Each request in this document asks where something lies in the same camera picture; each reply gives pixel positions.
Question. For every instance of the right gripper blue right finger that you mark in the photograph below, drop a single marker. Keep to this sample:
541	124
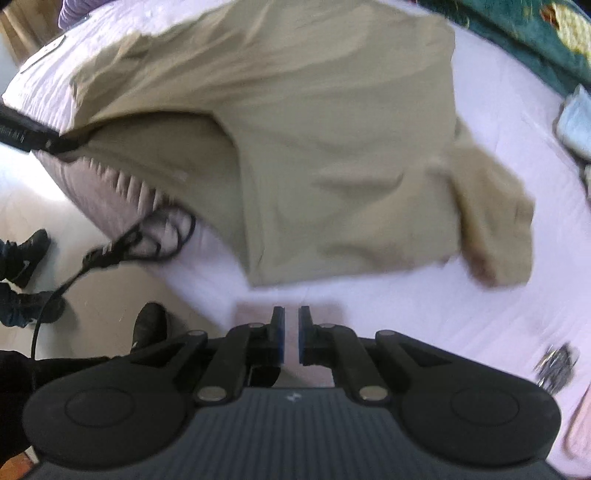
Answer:
339	349

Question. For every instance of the green plush quilt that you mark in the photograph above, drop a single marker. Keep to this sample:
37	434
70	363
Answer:
551	38

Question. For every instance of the tan t-shirt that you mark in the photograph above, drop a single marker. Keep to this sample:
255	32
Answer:
318	138

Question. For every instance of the pink quilted bedspread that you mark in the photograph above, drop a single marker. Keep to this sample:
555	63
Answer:
510	113

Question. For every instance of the black shoe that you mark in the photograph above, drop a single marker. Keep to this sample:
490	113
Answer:
151	327

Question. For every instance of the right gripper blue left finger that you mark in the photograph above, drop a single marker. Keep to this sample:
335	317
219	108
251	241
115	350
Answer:
249	356

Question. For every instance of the grey hoodie garment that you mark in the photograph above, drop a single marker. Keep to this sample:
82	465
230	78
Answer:
573	130

